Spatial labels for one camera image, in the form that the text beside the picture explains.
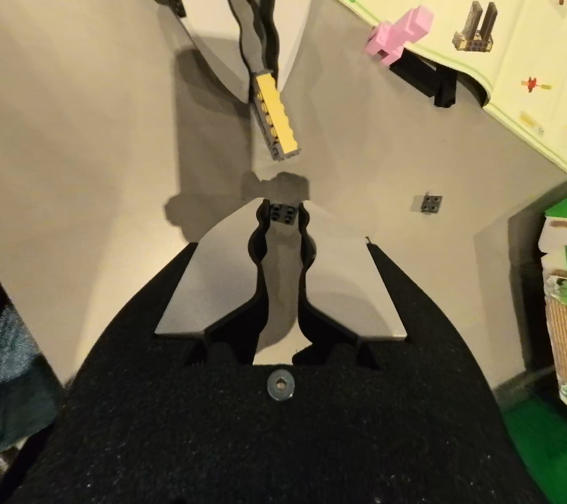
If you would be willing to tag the yellow and grey brick assembly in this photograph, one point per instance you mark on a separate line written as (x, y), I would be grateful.
(279, 118)

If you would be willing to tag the person's blue jeans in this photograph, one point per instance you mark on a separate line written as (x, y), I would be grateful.
(22, 357)

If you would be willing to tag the pink toy brick pig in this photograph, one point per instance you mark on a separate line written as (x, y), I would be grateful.
(407, 30)

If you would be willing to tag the pale green instruction booklet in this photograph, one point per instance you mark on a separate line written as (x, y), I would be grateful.
(509, 3)

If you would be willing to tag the black toy brick frame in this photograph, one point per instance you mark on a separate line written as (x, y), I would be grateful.
(445, 89)

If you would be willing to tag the dark grey square brick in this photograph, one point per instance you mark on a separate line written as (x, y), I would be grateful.
(282, 213)

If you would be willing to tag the grey square plate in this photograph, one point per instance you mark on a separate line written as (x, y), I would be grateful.
(432, 203)

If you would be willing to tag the grey desk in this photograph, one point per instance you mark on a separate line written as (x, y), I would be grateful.
(88, 136)

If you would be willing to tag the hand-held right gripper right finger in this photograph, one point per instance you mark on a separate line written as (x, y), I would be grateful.
(350, 282)

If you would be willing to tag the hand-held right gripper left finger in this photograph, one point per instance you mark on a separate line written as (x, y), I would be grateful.
(208, 282)

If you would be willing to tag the toy box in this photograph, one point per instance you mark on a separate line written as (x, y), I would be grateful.
(556, 318)

